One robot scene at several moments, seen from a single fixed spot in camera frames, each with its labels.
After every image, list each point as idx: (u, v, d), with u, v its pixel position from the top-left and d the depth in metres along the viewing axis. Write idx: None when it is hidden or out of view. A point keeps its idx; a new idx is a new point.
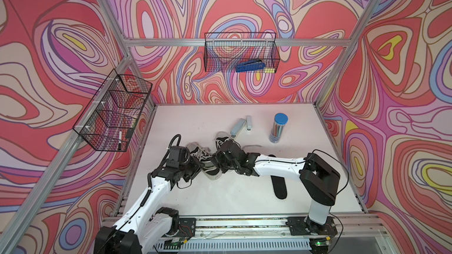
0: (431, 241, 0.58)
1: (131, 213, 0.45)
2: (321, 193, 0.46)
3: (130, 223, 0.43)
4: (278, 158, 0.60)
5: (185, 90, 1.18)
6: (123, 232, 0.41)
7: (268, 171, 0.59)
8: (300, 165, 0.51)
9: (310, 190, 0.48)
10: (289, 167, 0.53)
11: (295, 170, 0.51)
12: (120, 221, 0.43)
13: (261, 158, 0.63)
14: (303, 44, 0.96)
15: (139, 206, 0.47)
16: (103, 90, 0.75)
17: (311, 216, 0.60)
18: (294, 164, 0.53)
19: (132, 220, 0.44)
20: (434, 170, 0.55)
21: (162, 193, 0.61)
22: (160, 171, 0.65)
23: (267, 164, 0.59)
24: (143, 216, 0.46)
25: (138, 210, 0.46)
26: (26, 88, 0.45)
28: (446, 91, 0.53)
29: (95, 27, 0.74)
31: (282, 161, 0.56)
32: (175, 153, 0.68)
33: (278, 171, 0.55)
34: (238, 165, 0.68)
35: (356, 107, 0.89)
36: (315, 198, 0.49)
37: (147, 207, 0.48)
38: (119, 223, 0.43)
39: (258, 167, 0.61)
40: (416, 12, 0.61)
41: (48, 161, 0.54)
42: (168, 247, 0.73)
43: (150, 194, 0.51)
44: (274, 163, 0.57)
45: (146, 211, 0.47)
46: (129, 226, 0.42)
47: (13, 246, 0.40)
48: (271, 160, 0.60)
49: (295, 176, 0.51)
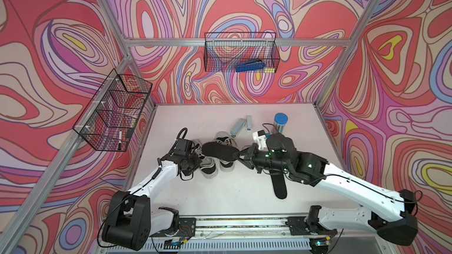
0: (430, 241, 0.58)
1: (143, 183, 0.50)
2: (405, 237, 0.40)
3: (143, 190, 0.47)
4: (362, 182, 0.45)
5: (185, 90, 1.18)
6: (135, 197, 0.44)
7: (336, 190, 0.45)
8: (400, 203, 0.41)
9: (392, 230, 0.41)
10: (382, 201, 0.41)
11: (390, 208, 0.40)
12: (133, 189, 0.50)
13: (335, 171, 0.46)
14: (303, 44, 0.96)
15: (150, 178, 0.52)
16: (103, 90, 0.75)
17: (322, 221, 0.63)
18: (389, 199, 0.41)
19: (145, 188, 0.47)
20: (435, 170, 0.55)
21: (170, 173, 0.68)
22: (169, 156, 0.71)
23: (345, 183, 0.44)
24: (155, 187, 0.49)
25: (149, 181, 0.50)
26: (26, 88, 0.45)
28: (447, 91, 0.52)
29: (95, 27, 0.74)
31: (368, 187, 0.43)
32: (182, 143, 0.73)
33: (355, 195, 0.43)
34: (293, 170, 0.50)
35: (356, 107, 0.89)
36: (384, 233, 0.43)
37: (158, 181, 0.51)
38: (134, 190, 0.46)
39: (329, 181, 0.44)
40: (416, 12, 0.61)
41: (48, 161, 0.54)
42: (167, 247, 0.73)
43: (160, 171, 0.55)
44: (356, 186, 0.43)
45: (157, 183, 0.50)
46: (143, 192, 0.46)
47: (13, 247, 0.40)
48: (351, 179, 0.45)
49: (384, 214, 0.41)
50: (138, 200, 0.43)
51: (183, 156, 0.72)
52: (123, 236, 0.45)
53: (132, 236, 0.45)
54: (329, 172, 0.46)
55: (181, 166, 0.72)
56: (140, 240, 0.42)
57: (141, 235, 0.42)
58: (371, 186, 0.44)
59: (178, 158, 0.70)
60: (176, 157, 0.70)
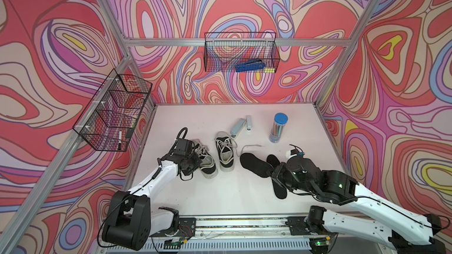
0: None
1: (144, 183, 0.50)
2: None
3: (144, 190, 0.47)
4: (392, 204, 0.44)
5: (185, 90, 1.18)
6: (135, 197, 0.44)
7: (364, 211, 0.45)
8: (429, 228, 0.41)
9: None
10: (412, 226, 0.41)
11: (421, 234, 0.41)
12: (133, 189, 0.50)
13: (365, 193, 0.45)
14: (303, 44, 0.96)
15: (150, 178, 0.52)
16: (103, 90, 0.75)
17: (326, 225, 0.62)
18: (418, 223, 0.42)
19: (145, 188, 0.47)
20: (435, 170, 0.55)
21: (171, 173, 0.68)
22: (169, 156, 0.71)
23: (376, 206, 0.43)
24: (155, 187, 0.49)
25: (149, 181, 0.50)
26: (26, 88, 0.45)
28: (446, 91, 0.53)
29: (95, 27, 0.74)
31: (396, 210, 0.43)
32: (182, 143, 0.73)
33: (385, 218, 0.43)
34: (321, 191, 0.49)
35: (356, 107, 0.89)
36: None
37: (158, 181, 0.51)
38: (134, 190, 0.46)
39: (361, 204, 0.44)
40: (416, 12, 0.61)
41: (48, 161, 0.54)
42: (167, 247, 0.73)
43: (160, 171, 0.55)
44: (386, 209, 0.43)
45: (157, 183, 0.50)
46: (143, 191, 0.46)
47: (13, 247, 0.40)
48: (381, 201, 0.45)
49: (412, 238, 0.42)
50: (138, 200, 0.43)
51: (183, 156, 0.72)
52: (123, 236, 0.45)
53: (132, 237, 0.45)
54: (361, 194, 0.45)
55: (181, 165, 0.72)
56: (140, 240, 0.42)
57: (141, 235, 0.42)
58: (399, 208, 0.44)
59: (178, 158, 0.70)
60: (176, 157, 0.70)
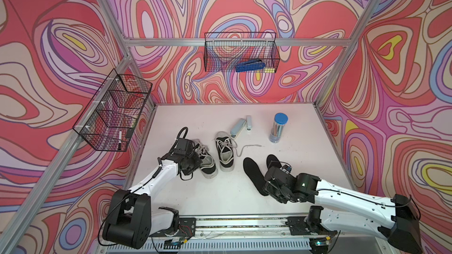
0: (431, 243, 0.57)
1: (144, 181, 0.50)
2: (411, 244, 0.41)
3: (144, 189, 0.47)
4: (352, 193, 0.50)
5: (185, 90, 1.18)
6: (135, 196, 0.45)
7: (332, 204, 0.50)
8: (391, 207, 0.44)
9: (397, 237, 0.42)
10: (374, 208, 0.45)
11: (385, 214, 0.43)
12: (134, 187, 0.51)
13: (326, 186, 0.52)
14: (303, 44, 0.96)
15: (151, 177, 0.52)
16: (103, 90, 0.75)
17: (323, 221, 0.63)
18: (380, 206, 0.45)
19: (145, 187, 0.47)
20: (434, 170, 0.55)
21: (171, 172, 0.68)
22: (169, 156, 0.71)
23: (336, 196, 0.50)
24: (155, 186, 0.49)
25: (149, 180, 0.50)
26: (26, 88, 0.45)
28: (447, 91, 0.52)
29: (95, 27, 0.73)
31: (359, 197, 0.47)
32: (182, 143, 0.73)
33: (349, 206, 0.47)
34: (289, 192, 0.60)
35: (356, 107, 0.89)
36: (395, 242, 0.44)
37: (158, 180, 0.51)
38: (135, 189, 0.46)
39: (322, 197, 0.51)
40: (416, 12, 0.61)
41: (48, 161, 0.54)
42: (167, 247, 0.73)
43: (161, 170, 0.55)
44: (346, 197, 0.49)
45: (157, 183, 0.50)
46: (143, 191, 0.46)
47: (13, 246, 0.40)
48: (341, 191, 0.50)
49: (380, 221, 0.44)
50: (138, 198, 0.45)
51: (183, 155, 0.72)
52: (125, 234, 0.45)
53: (132, 235, 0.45)
54: (321, 187, 0.53)
55: (181, 164, 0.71)
56: (140, 239, 0.42)
57: (142, 233, 0.42)
58: (362, 195, 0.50)
59: (178, 157, 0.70)
60: (176, 157, 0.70)
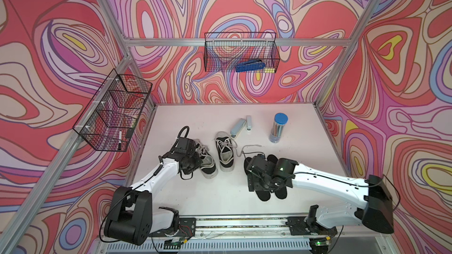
0: (431, 242, 0.57)
1: (145, 179, 0.50)
2: (382, 223, 0.41)
3: (145, 186, 0.47)
4: (329, 176, 0.49)
5: (185, 90, 1.18)
6: (137, 193, 0.45)
7: (310, 187, 0.50)
8: (364, 188, 0.44)
9: (369, 217, 0.42)
10: (348, 189, 0.45)
11: (357, 195, 0.43)
12: (135, 184, 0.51)
13: (303, 170, 0.52)
14: (303, 44, 0.96)
15: (152, 174, 0.52)
16: (103, 90, 0.75)
17: (319, 219, 0.63)
18: (354, 186, 0.45)
19: (146, 184, 0.48)
20: (435, 170, 0.55)
21: (172, 170, 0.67)
22: (170, 154, 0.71)
23: (312, 179, 0.49)
24: (156, 183, 0.50)
25: (150, 177, 0.51)
26: (26, 89, 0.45)
28: (447, 91, 0.52)
29: (95, 27, 0.73)
31: (335, 180, 0.47)
32: (183, 142, 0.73)
33: (326, 189, 0.47)
34: (268, 177, 0.58)
35: (355, 107, 0.90)
36: (368, 223, 0.44)
37: (159, 177, 0.52)
38: (136, 186, 0.47)
39: (299, 180, 0.50)
40: (416, 12, 0.61)
41: (48, 161, 0.54)
42: (167, 247, 0.73)
43: (162, 169, 0.56)
44: (323, 180, 0.48)
45: (159, 180, 0.51)
46: (144, 188, 0.46)
47: (13, 247, 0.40)
48: (318, 174, 0.50)
49: (355, 203, 0.44)
50: (140, 195, 0.43)
51: (185, 154, 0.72)
52: (126, 230, 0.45)
53: (133, 231, 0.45)
54: (298, 171, 0.52)
55: (182, 163, 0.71)
56: (142, 235, 0.42)
57: (143, 230, 0.43)
58: (338, 177, 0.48)
59: (179, 156, 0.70)
60: (178, 156, 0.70)
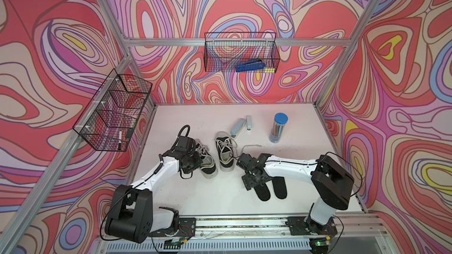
0: (431, 241, 0.58)
1: (146, 177, 0.50)
2: (333, 197, 0.45)
3: (146, 184, 0.47)
4: (290, 160, 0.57)
5: (185, 90, 1.18)
6: (138, 191, 0.45)
7: (279, 173, 0.58)
8: (313, 165, 0.51)
9: (322, 193, 0.47)
10: (301, 169, 0.52)
11: (306, 172, 0.50)
12: (136, 183, 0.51)
13: (273, 159, 0.62)
14: (303, 44, 0.96)
15: (152, 173, 0.52)
16: (103, 90, 0.75)
17: (312, 216, 0.64)
18: (305, 165, 0.52)
19: (147, 182, 0.48)
20: (435, 170, 0.55)
21: (171, 169, 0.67)
22: (170, 152, 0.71)
23: (278, 165, 0.59)
24: (156, 181, 0.49)
25: (150, 176, 0.51)
26: (26, 88, 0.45)
28: (447, 91, 0.52)
29: (95, 27, 0.73)
31: (293, 163, 0.55)
32: (183, 141, 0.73)
33: (289, 172, 0.55)
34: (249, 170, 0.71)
35: (356, 107, 0.89)
36: (327, 201, 0.48)
37: (159, 176, 0.51)
38: (136, 184, 0.47)
39: (268, 168, 0.60)
40: (416, 12, 0.61)
41: (48, 161, 0.54)
42: (167, 247, 0.73)
43: (163, 166, 0.56)
44: (286, 164, 0.57)
45: (159, 178, 0.51)
46: (145, 186, 0.46)
47: (13, 246, 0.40)
48: (282, 161, 0.59)
49: (307, 178, 0.50)
50: (140, 194, 0.43)
51: (185, 152, 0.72)
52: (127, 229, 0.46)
53: (134, 230, 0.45)
54: (269, 160, 0.63)
55: (182, 161, 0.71)
56: (143, 233, 0.43)
57: (145, 228, 0.43)
58: (296, 160, 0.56)
59: (179, 154, 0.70)
60: (178, 154, 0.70)
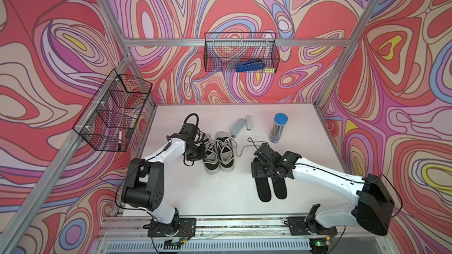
0: (431, 241, 0.58)
1: (156, 151, 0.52)
2: (373, 221, 0.42)
3: (156, 157, 0.51)
4: (328, 169, 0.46)
5: (185, 90, 1.18)
6: (150, 164, 0.49)
7: (310, 180, 0.53)
8: (359, 184, 0.45)
9: (360, 213, 0.43)
10: (342, 183, 0.46)
11: (350, 190, 0.44)
12: (148, 156, 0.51)
13: (305, 161, 0.56)
14: (303, 44, 0.96)
15: (162, 149, 0.57)
16: (103, 90, 0.75)
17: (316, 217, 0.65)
18: (349, 181, 0.46)
19: (158, 156, 0.52)
20: (435, 170, 0.55)
21: (179, 149, 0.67)
22: (177, 135, 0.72)
23: (311, 171, 0.52)
24: (166, 157, 0.53)
25: (161, 151, 0.55)
26: (26, 88, 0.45)
28: (446, 91, 0.53)
29: (95, 27, 0.74)
31: (332, 173, 0.50)
32: (189, 126, 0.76)
33: (323, 183, 0.50)
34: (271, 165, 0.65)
35: (356, 107, 0.89)
36: (361, 222, 0.45)
37: (168, 152, 0.56)
38: (148, 157, 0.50)
39: (298, 171, 0.54)
40: (416, 12, 0.61)
41: (48, 161, 0.54)
42: (168, 247, 0.73)
43: (170, 144, 0.60)
44: (322, 173, 0.51)
45: (169, 154, 0.55)
46: (155, 159, 0.50)
47: (13, 247, 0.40)
48: (317, 167, 0.53)
49: (348, 197, 0.45)
50: (153, 164, 0.49)
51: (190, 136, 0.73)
52: (142, 196, 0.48)
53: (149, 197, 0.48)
54: (299, 162, 0.56)
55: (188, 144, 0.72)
56: (156, 201, 0.47)
57: (158, 197, 0.47)
58: (336, 171, 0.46)
59: (185, 136, 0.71)
60: (184, 136, 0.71)
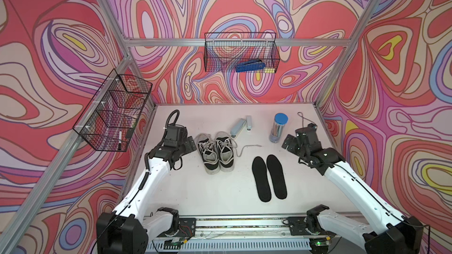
0: (431, 241, 0.58)
1: (129, 197, 0.44)
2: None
3: (131, 207, 0.42)
4: (368, 187, 0.46)
5: (185, 90, 1.18)
6: (124, 216, 0.40)
7: (342, 187, 0.49)
8: (395, 218, 0.40)
9: (378, 242, 0.41)
10: (376, 208, 0.42)
11: (381, 217, 0.41)
12: (120, 207, 0.42)
13: (346, 169, 0.50)
14: (303, 44, 0.96)
15: (138, 189, 0.46)
16: (103, 90, 0.75)
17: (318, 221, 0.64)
18: (385, 210, 0.42)
19: (132, 204, 0.42)
20: (435, 170, 0.55)
21: (160, 174, 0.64)
22: (158, 151, 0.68)
23: (348, 180, 0.48)
24: (143, 199, 0.44)
25: (136, 194, 0.45)
26: (26, 88, 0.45)
28: (446, 91, 0.53)
29: (95, 27, 0.74)
31: (371, 194, 0.45)
32: (173, 133, 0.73)
33: (355, 196, 0.46)
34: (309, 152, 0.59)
35: (356, 107, 0.89)
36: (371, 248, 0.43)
37: (146, 190, 0.46)
38: (120, 208, 0.42)
39: (334, 172, 0.50)
40: (416, 12, 0.61)
41: (48, 161, 0.54)
42: (168, 247, 0.73)
43: (148, 177, 0.49)
44: (359, 187, 0.46)
45: (146, 192, 0.46)
46: (130, 209, 0.41)
47: (13, 247, 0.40)
48: (356, 179, 0.48)
49: (374, 221, 0.42)
50: (126, 222, 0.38)
51: (175, 147, 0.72)
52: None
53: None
54: (341, 167, 0.51)
55: (172, 157, 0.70)
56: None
57: (140, 249, 0.42)
58: (376, 195, 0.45)
59: (167, 153, 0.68)
60: (166, 151, 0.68)
